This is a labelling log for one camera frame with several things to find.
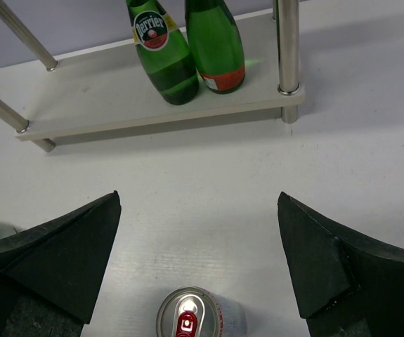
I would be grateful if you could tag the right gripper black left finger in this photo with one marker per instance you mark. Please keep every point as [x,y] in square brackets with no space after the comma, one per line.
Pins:
[51,274]

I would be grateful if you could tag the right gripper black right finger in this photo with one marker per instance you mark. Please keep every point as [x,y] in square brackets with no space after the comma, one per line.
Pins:
[345,282]

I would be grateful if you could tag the green Perrier labelled bottle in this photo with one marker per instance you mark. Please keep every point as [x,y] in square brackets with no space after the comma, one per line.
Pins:
[163,52]

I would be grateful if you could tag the dark green gold-cap bottle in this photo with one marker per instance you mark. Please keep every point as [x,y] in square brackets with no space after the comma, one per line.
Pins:
[215,43]

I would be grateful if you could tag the beige two-tier shelf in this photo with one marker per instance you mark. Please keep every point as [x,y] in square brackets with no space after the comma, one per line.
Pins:
[105,89]

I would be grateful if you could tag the right silver blue can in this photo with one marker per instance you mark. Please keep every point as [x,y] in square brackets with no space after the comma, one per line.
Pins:
[194,311]

